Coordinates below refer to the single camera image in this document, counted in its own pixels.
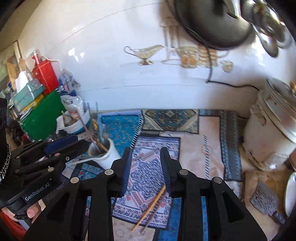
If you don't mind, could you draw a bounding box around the silver metal fork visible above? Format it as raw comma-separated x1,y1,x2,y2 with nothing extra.
66,155,106,166

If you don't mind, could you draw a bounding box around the mauve purple chopstick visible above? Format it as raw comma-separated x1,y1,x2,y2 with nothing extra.
75,109,101,154

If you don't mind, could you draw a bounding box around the gold metal spoon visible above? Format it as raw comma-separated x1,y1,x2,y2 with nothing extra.
91,118,104,144

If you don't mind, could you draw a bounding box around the teal chopstick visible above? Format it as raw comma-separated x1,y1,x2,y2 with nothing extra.
95,102,104,144

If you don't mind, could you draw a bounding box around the orange yellow chopstick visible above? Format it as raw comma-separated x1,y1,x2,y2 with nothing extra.
131,185,166,232

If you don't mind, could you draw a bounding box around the kitchen cleaver knife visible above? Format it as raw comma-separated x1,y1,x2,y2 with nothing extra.
250,181,286,225

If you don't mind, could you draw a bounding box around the person's left hand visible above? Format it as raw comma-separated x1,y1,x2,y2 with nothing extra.
1,199,46,223

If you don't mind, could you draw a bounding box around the green cutting board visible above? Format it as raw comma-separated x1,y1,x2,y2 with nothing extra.
20,90,66,141

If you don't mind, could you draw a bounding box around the white blue-rimmed bowl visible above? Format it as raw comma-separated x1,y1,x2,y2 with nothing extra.
56,109,91,134

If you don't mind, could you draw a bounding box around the white ceramic utensil cup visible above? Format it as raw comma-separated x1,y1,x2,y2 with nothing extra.
87,138,121,169

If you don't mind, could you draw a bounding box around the blue white plastic bag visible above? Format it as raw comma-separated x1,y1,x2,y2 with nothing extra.
59,68,86,117

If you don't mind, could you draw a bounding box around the teal tissue box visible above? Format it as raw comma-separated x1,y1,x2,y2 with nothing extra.
13,80,44,112

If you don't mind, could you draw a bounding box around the white plate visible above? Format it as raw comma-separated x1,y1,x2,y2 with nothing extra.
284,172,296,217

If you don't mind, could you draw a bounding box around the red tin box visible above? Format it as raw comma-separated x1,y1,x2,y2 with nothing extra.
32,54,59,96

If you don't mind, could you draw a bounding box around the patterned patchwork table mat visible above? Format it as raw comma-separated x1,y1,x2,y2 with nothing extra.
98,109,242,240

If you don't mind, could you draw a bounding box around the white rice cooker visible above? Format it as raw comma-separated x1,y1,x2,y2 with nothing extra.
243,78,295,171

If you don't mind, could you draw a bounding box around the black hanging wok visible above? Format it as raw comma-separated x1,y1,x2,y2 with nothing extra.
174,0,252,50

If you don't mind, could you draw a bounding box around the hanging metal ladle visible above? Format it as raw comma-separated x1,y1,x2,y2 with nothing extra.
240,1,293,58

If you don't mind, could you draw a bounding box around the black power cable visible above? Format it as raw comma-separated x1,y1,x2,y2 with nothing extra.
205,46,261,91

